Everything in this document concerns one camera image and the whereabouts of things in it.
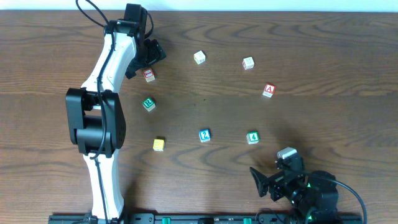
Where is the red letter I block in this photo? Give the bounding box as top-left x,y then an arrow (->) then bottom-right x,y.
142,68 -> 155,82

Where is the blue number 2 block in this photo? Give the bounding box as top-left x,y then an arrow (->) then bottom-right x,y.
198,129 -> 211,142

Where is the red letter A block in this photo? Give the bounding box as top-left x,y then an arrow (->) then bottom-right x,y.
262,83 -> 275,98

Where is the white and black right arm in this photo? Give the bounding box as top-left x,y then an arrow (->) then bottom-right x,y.
250,155 -> 340,223

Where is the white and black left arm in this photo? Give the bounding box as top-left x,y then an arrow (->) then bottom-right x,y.
49,3 -> 166,223

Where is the green number 4 block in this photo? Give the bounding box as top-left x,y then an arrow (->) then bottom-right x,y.
246,131 -> 260,144

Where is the plain cream wooden block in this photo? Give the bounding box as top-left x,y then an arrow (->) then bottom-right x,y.
193,50 -> 206,65

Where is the green letter R block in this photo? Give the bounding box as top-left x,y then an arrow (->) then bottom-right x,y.
142,97 -> 156,112

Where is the yellow wooden block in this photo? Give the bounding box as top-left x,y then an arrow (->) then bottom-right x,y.
153,139 -> 165,152

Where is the red edged wooden block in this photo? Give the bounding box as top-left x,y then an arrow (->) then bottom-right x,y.
242,57 -> 254,70

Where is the black mounting rail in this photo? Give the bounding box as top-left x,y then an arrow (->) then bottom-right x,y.
48,213 -> 363,224

